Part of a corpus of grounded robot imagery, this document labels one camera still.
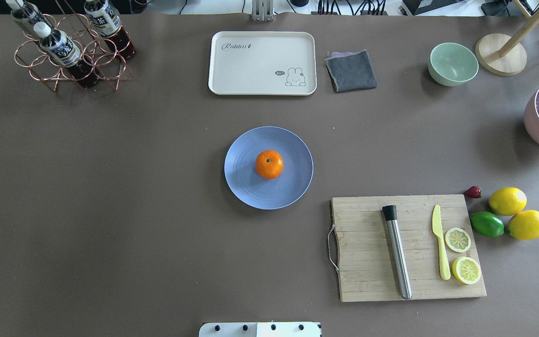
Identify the orange fruit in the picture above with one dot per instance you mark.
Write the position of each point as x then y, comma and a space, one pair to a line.
269, 164

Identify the blue round plate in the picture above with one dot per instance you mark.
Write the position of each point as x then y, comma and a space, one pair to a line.
268, 194

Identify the cream rabbit tray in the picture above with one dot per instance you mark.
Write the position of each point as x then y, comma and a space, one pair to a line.
262, 63

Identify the grey folded cloth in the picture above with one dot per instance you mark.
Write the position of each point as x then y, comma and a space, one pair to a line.
351, 71

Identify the steel muddler black tip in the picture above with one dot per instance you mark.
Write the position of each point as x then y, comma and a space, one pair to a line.
390, 215

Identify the lemon slice inner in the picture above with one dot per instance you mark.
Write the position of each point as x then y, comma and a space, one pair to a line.
458, 240

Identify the yellow plastic knife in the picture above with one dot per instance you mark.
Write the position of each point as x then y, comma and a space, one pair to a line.
437, 230

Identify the red strawberry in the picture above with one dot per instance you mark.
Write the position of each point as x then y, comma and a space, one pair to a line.
474, 192

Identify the green bowl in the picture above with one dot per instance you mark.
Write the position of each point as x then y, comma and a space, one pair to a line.
452, 64

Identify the lemon slice near edge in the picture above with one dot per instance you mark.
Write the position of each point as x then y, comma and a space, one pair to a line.
466, 270

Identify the green lime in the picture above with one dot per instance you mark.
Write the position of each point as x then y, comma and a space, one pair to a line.
487, 223

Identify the tea bottle top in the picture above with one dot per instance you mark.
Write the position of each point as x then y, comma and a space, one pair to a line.
107, 23

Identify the tea bottle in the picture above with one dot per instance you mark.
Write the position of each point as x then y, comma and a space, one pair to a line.
107, 23
26, 15
66, 54

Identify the tea bottle lower left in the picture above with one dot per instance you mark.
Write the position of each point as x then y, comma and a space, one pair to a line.
66, 54

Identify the yellow lemon upper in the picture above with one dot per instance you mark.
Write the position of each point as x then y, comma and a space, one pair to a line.
507, 201

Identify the yellow lemon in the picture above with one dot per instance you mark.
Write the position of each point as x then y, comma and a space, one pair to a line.
524, 225
507, 201

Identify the wooden stand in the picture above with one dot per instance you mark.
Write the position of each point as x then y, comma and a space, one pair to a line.
504, 55

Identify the yellow lemon lower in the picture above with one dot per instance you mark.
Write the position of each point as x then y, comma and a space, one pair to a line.
524, 225

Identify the tea bottle lower right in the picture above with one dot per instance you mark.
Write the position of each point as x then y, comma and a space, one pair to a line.
26, 15

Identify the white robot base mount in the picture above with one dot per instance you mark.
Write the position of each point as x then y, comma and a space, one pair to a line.
261, 329

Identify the copper wire bottle rack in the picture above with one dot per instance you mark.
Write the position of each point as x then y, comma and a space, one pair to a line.
83, 48

